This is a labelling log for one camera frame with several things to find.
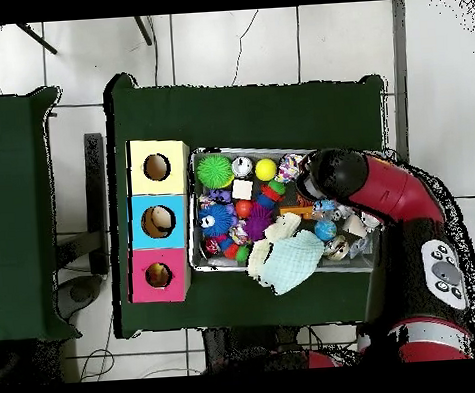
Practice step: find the pale yellow cloth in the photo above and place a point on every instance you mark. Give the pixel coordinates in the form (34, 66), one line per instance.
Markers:
(276, 230)

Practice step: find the mint green cloth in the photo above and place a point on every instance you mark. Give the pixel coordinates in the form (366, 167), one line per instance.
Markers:
(291, 261)

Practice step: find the wooden box three holes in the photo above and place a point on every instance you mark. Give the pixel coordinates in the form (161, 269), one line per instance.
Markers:
(156, 197)

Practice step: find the pale wooden cube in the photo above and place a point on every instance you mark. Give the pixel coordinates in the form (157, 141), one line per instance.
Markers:
(242, 190)

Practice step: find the small silver can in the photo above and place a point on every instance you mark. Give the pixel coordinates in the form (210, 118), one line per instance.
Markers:
(242, 166)

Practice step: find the purple spiky toy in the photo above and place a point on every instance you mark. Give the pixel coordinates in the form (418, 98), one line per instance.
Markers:
(257, 222)

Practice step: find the dark blue spiky ball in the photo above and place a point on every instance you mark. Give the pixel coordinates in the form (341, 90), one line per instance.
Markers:
(215, 220)

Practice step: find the plain green spiky ball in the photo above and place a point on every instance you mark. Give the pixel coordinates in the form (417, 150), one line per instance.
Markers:
(214, 171)

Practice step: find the yellow ball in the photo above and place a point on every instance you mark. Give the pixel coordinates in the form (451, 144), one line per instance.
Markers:
(265, 169)

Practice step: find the colourful patterned cloth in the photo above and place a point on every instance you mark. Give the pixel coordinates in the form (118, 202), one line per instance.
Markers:
(289, 167)

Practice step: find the blue globe ball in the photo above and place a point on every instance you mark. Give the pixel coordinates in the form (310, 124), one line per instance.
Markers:
(325, 230)

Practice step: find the black flat panel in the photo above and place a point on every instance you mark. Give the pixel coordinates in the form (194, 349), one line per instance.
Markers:
(96, 193)

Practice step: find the black tripod leg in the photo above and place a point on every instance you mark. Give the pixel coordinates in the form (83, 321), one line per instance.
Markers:
(143, 30)
(35, 38)

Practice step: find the dark green side table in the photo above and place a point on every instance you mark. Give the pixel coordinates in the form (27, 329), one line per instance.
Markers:
(29, 197)

